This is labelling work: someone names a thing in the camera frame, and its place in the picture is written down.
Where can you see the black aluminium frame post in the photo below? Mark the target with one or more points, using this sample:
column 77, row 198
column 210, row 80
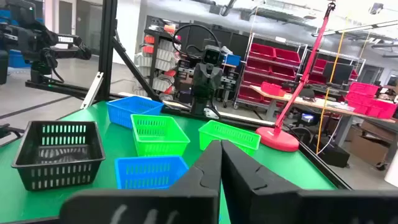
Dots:
column 107, row 46

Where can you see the red plastic bin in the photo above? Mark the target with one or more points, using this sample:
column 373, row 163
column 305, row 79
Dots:
column 258, row 67
column 283, row 72
column 248, row 93
column 384, row 109
column 262, row 51
column 363, row 88
column 270, row 88
column 287, row 56
column 357, row 104

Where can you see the white cylinder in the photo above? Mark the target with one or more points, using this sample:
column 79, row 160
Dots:
column 392, row 174

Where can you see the black rack with small bins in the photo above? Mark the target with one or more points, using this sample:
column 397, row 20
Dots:
column 157, row 62

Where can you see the black equipment case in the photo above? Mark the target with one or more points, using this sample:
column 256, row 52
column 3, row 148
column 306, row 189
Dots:
column 332, row 154

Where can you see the wooden top work table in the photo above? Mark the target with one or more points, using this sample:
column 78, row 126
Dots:
column 311, row 102

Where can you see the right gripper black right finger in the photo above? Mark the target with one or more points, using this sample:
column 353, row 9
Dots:
column 280, row 205

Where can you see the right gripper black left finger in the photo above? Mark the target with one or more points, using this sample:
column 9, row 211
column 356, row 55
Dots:
column 174, row 205

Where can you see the black background robot arm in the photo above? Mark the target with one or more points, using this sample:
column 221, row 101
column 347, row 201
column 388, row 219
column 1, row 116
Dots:
column 34, row 43

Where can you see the brown cardboard box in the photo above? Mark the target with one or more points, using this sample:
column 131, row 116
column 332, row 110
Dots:
column 370, row 149

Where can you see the black computer monitor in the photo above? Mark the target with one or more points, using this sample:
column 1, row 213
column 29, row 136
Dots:
column 339, row 73

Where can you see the green slotted plastic basket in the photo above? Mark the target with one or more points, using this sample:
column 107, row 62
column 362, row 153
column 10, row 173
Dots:
column 205, row 140
column 161, row 147

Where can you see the blue slotted plastic basket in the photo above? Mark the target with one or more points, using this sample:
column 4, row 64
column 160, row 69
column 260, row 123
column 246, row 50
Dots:
column 146, row 160
column 118, row 116

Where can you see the silver metal bracket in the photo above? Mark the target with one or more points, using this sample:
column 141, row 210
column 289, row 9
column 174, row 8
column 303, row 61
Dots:
column 93, row 88

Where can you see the black slotted plastic basket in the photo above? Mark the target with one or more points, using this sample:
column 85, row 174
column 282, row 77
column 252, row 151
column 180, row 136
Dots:
column 59, row 164

